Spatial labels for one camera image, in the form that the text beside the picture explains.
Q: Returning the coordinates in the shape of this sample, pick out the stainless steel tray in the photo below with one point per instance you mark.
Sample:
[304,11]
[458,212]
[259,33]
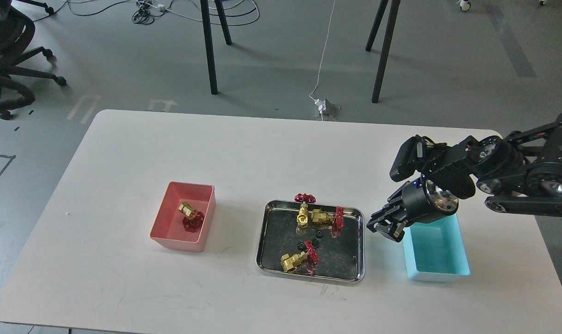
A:
[341,253]

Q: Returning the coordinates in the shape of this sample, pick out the black table leg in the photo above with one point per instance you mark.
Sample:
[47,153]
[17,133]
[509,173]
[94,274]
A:
[375,26]
[209,52]
[385,51]
[223,21]

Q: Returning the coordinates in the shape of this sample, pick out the white caster wheel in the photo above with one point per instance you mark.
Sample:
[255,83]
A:
[465,5]

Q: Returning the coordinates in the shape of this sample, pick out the brass valve red handwheel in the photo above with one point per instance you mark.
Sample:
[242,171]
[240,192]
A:
[293,262]
[335,219]
[303,213]
[193,219]

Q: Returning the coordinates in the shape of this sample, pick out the floor power socket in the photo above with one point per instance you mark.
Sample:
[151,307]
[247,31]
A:
[325,109]

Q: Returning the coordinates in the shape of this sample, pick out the pink plastic box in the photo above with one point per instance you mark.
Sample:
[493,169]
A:
[168,228]

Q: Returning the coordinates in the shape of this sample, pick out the light blue plastic box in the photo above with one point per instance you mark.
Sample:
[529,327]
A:
[435,252]

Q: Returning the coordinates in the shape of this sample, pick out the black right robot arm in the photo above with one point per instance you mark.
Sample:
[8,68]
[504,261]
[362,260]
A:
[520,173]

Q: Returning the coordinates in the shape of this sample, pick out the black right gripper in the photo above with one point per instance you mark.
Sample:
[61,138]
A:
[417,201]

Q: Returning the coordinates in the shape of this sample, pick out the black office chair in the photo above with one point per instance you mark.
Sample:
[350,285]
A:
[16,32]

